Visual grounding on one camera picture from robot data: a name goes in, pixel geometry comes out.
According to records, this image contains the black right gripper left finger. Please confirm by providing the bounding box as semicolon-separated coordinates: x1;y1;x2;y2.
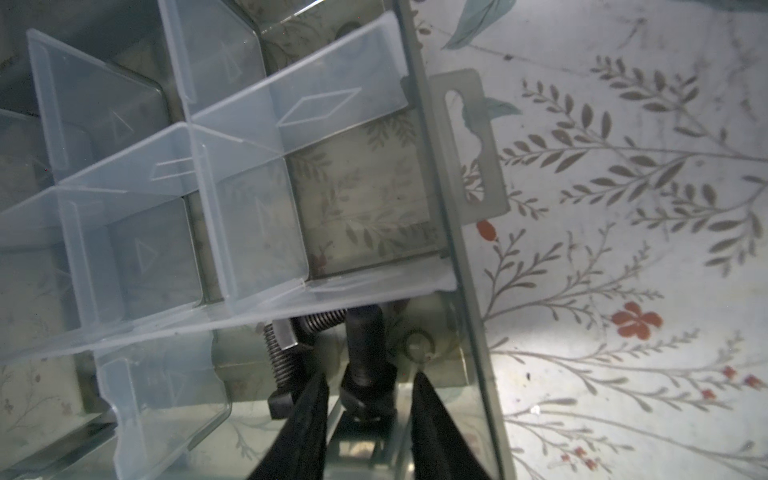
247;373;329;480

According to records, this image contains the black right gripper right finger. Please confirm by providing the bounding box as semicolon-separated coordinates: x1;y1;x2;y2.
411;372;490;480

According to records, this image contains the transparent green compartment organizer box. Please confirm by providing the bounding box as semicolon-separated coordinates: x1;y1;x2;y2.
1;1;514;479

